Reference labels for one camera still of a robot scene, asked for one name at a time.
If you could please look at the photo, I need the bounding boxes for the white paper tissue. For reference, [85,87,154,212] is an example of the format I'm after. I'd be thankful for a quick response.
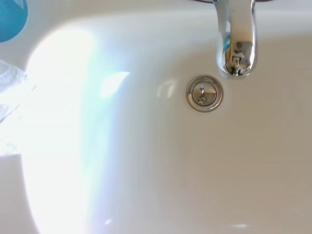
[0,59,37,122]

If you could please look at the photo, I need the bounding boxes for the white ceramic sink basin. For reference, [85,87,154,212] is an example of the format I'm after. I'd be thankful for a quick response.
[0,0,312,234]

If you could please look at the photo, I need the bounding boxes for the chrome sink drain stopper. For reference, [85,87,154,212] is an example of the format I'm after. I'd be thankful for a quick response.
[186,75,224,113]

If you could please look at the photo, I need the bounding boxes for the chrome sink faucet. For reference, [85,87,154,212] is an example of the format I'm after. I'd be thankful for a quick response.
[213,0,259,79]

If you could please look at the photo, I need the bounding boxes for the blue plastic bottle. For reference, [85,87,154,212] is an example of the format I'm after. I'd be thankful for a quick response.
[0,0,29,43]

